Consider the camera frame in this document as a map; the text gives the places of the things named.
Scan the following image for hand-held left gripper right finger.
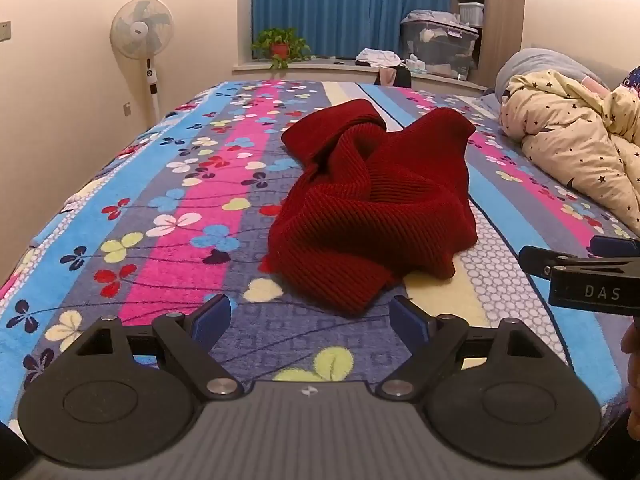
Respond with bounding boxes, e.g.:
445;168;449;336
375;296;547;402

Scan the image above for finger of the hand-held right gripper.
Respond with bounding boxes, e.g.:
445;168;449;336
519;245;640;277
590;236;640;259

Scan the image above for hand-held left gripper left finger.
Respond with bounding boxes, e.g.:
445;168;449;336
75;294;244;402

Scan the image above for red knitted sweater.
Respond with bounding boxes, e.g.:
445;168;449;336
261;99;478;317

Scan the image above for pile of white clothes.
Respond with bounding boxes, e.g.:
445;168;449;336
356;47;403;68

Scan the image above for person's right hand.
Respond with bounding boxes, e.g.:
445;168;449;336
620;320;640;441

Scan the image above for cream plush toy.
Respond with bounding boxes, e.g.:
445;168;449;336
500;69;640;236

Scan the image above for floral striped blanket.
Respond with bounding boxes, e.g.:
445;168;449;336
0;80;640;426

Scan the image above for grey pillow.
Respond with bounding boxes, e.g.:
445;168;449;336
495;49;611;106

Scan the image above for pink and black bag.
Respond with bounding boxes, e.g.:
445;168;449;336
376;66;412;88

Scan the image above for clear plastic storage box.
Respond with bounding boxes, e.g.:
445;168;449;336
400;10;481;81

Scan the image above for white storage basket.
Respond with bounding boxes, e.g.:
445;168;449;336
457;2;486;27

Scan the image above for windowsill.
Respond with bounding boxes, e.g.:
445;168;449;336
231;59;483;87

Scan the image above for potted green plant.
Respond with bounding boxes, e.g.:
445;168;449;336
251;27;313;70

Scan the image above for white standing fan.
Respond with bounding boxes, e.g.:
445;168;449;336
110;0;176;123

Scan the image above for blue curtain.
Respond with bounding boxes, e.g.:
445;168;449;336
251;0;453;61

